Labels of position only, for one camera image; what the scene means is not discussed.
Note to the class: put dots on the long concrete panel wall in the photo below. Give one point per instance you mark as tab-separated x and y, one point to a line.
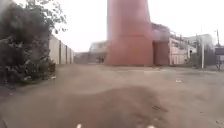
61	52

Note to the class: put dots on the red brick tower building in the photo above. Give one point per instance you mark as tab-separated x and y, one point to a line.
130	33

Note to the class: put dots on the robot's own part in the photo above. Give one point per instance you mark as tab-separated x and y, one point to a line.
151	126
79	126

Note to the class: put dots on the dark leafy bush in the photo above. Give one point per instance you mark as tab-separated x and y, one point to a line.
25	43

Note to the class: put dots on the white pole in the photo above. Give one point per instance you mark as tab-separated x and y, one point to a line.
202	51

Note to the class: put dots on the brown dirt road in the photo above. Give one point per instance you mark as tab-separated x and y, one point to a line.
116	96

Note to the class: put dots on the pale building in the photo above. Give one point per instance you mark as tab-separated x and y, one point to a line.
180	50

